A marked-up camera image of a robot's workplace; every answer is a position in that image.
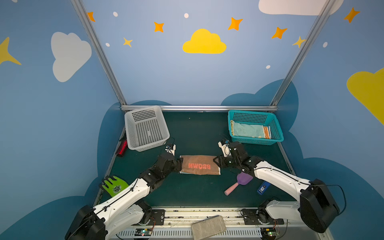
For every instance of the yellow teal towel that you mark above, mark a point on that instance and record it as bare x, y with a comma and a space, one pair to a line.
250, 131

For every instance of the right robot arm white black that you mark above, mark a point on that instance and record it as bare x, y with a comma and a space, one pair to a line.
314, 203

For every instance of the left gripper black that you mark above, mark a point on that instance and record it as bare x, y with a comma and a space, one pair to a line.
174, 163

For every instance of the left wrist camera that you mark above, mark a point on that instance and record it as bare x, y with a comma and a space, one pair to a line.
171, 149

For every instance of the teal plastic basket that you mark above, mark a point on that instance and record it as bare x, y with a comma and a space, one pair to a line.
256, 118

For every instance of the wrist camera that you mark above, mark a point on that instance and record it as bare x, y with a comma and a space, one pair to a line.
171, 149
232, 149

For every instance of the left green circuit board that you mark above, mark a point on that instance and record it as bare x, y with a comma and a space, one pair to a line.
143, 232

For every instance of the pink red towel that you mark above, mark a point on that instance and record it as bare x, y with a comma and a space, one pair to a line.
199, 165

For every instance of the green work glove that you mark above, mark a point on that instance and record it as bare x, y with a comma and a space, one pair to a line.
113, 185

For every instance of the white plastic basket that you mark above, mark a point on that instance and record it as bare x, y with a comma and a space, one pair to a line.
146, 128

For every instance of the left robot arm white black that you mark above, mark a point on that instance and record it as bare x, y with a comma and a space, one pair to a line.
126, 208

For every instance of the purple pink toy scoop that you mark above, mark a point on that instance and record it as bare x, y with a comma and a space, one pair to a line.
242, 179

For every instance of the grey sponge block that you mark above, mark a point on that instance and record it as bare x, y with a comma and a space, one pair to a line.
207, 228

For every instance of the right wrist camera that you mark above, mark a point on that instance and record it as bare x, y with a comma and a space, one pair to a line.
232, 149

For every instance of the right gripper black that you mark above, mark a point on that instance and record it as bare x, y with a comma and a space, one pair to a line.
224, 161

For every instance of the right green circuit board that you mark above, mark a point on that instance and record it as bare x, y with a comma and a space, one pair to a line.
269, 234

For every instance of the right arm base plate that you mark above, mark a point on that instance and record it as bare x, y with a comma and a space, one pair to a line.
259, 217

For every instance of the green circuit board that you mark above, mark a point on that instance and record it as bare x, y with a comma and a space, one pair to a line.
143, 232
269, 234

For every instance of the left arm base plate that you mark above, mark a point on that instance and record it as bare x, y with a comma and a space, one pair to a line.
154, 217

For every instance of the orange bunny pattern towel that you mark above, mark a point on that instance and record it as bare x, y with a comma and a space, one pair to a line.
267, 132

